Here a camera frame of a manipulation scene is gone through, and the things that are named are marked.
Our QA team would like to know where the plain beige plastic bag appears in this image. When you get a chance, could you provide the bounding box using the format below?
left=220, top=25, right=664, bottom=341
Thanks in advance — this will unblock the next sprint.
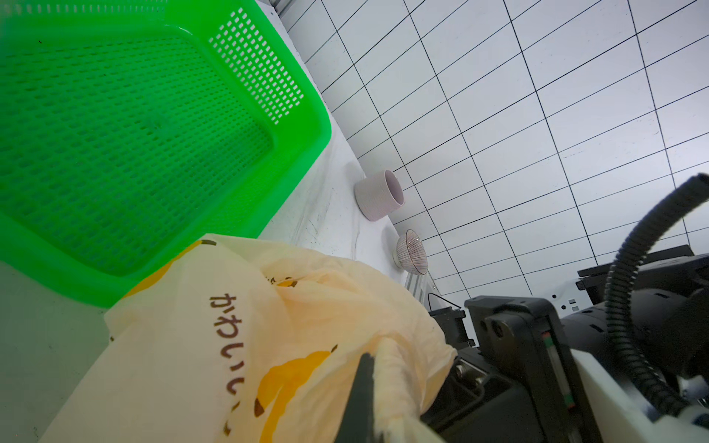
left=44, top=234, right=457, bottom=442

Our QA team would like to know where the purple mug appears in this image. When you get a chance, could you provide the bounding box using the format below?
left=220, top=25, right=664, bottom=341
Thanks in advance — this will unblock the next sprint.
left=354, top=170, right=405, bottom=222

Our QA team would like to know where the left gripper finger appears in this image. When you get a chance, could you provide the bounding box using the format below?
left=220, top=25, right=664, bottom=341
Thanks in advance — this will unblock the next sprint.
left=334, top=354, right=377, bottom=443

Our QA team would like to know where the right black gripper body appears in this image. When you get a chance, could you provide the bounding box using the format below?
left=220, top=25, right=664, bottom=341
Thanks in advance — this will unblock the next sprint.
left=421, top=296, right=603, bottom=442

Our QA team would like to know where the green plastic basket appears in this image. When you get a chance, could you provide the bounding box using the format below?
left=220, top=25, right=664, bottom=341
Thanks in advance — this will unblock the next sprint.
left=1, top=1, right=332, bottom=308

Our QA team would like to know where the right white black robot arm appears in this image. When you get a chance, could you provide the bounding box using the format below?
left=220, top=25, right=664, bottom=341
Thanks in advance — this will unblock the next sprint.
left=422, top=174, right=708, bottom=442

